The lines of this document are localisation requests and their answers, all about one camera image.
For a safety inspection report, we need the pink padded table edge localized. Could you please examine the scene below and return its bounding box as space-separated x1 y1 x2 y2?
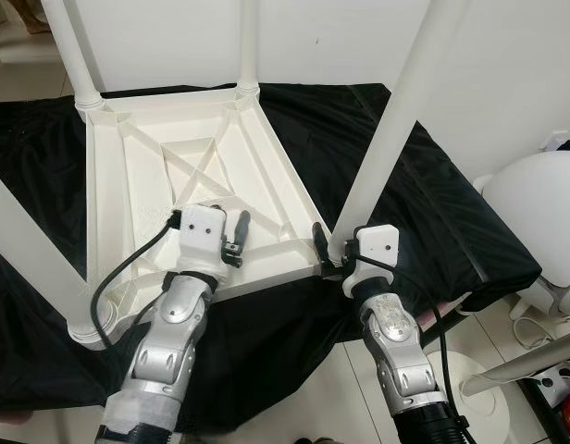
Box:
431 302 464 323

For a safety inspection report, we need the black cloth table cover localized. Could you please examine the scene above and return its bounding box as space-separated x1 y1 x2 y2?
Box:
0 83 543 431

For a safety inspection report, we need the white round stand base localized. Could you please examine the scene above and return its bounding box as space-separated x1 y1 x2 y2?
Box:
424 350 515 444

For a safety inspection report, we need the white rounded appliance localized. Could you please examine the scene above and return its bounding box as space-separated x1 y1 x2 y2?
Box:
479 153 570 288

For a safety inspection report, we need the white stand pole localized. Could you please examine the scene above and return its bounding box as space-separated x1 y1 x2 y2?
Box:
461 333 570 397

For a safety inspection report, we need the white power adapter box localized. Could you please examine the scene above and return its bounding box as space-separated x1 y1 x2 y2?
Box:
535 365 570 394

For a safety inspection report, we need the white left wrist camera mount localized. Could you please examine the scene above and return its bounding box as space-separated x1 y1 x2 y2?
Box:
174 205 229 274

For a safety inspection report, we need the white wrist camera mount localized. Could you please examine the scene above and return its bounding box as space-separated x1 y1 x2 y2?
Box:
343 224 400 297
174 205 229 274

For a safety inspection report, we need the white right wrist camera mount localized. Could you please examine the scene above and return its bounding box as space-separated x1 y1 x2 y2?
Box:
343 224 400 297

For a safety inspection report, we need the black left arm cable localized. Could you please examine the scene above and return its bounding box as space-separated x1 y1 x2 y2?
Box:
89 211 184 348

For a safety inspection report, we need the white floor cable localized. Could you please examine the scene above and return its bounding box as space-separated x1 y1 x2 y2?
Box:
512 310 564 348

